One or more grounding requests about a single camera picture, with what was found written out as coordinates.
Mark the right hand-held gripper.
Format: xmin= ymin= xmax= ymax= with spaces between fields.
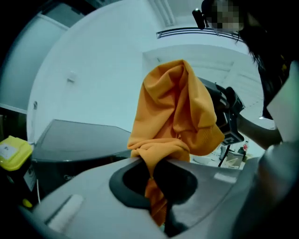
xmin=198 ymin=77 xmax=245 ymax=147

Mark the person's right forearm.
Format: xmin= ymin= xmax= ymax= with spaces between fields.
xmin=237 ymin=114 xmax=283 ymax=150

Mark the black head camera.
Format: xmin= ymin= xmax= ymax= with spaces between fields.
xmin=192 ymin=8 xmax=210 ymax=30

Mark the person's black shirt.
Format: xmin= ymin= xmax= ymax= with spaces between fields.
xmin=256 ymin=53 xmax=295 ymax=120

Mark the black washing machine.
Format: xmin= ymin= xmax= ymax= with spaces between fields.
xmin=31 ymin=119 xmax=141 ymax=197

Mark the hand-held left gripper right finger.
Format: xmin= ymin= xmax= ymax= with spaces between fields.
xmin=154 ymin=160 xmax=242 ymax=238

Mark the black bin with yellow lid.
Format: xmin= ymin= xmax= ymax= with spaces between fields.
xmin=0 ymin=135 xmax=40 ymax=208

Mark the person's head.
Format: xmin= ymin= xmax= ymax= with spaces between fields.
xmin=210 ymin=0 xmax=244 ymax=31

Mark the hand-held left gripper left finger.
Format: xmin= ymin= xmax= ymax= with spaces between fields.
xmin=32 ymin=156 xmax=169 ymax=239

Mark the orange garment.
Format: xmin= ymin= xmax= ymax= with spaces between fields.
xmin=127 ymin=59 xmax=225 ymax=227

